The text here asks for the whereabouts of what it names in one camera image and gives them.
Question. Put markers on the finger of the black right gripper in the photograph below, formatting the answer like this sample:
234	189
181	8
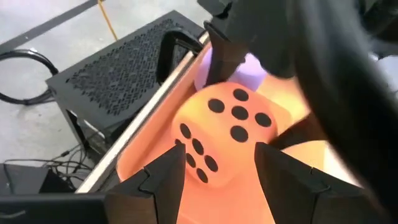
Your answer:
224	56
298	133

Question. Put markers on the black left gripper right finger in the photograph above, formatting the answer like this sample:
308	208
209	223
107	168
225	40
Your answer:
286	186

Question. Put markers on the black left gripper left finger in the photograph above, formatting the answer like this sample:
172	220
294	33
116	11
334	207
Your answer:
168	180

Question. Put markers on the purple foam die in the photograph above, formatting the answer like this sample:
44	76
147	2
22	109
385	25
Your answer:
252	74

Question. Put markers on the orange foam die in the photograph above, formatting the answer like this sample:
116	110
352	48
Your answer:
224	140

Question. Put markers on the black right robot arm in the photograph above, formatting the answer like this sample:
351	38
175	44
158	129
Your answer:
348	93

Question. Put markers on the orange plastic tray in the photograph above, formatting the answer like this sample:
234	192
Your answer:
149	146

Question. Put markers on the black perforated panel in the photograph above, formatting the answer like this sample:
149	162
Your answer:
124	71

